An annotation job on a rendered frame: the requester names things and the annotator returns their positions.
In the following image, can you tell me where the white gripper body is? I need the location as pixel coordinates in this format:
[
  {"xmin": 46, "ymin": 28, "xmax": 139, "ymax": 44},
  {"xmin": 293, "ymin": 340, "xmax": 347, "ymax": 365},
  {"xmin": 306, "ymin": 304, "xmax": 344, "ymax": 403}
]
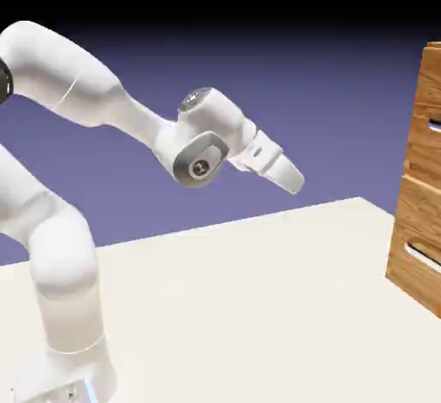
[{"xmin": 265, "ymin": 153, "xmax": 306, "ymax": 195}]

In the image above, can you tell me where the light wood cabinet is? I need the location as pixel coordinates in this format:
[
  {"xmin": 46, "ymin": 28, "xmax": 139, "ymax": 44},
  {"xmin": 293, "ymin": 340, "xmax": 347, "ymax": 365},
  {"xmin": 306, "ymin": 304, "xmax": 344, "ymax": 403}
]
[{"xmin": 384, "ymin": 40, "xmax": 441, "ymax": 319}]

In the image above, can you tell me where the light wood drawer front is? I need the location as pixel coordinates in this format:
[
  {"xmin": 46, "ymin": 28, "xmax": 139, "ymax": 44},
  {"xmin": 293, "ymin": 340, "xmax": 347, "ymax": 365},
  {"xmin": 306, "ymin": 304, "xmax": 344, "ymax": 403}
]
[
  {"xmin": 402, "ymin": 46, "xmax": 441, "ymax": 192},
  {"xmin": 385, "ymin": 174, "xmax": 441, "ymax": 318}
]

